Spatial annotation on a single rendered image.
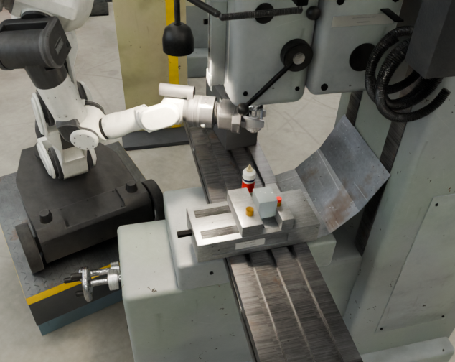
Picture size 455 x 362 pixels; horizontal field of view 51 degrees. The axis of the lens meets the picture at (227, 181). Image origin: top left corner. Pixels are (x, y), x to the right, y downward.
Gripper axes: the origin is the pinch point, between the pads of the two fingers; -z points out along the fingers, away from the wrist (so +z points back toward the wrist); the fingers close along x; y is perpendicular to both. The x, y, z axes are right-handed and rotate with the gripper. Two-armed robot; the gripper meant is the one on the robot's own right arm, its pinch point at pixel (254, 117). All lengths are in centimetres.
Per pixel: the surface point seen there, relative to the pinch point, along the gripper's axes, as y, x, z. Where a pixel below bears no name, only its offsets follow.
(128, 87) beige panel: 85, 149, 90
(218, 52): -20.9, -5.9, 9.5
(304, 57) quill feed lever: -23.7, -9.9, -10.5
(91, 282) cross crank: 59, -20, 48
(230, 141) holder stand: 25.4, 22.6, 8.8
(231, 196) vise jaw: 18.4, -12.9, 3.6
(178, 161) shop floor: 122, 126, 53
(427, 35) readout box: -37, -24, -31
